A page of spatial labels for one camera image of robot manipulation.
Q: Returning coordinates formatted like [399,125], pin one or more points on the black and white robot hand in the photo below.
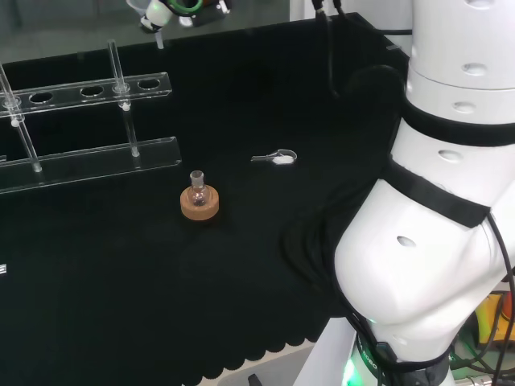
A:
[159,12]

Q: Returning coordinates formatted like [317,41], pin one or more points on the clear plastic funnel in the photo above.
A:
[159,41]

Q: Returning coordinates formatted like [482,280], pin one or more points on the clear acrylic funnel stand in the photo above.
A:
[100,158]

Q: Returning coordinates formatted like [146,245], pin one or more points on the glass round-bottom flask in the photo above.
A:
[198,195]

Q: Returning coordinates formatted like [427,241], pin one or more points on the glass weighing funnel with powder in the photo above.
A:
[283,159]

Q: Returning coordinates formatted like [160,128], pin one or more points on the black cloth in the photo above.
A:
[120,281]

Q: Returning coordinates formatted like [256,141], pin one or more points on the yellow stop button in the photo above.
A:
[489,317]

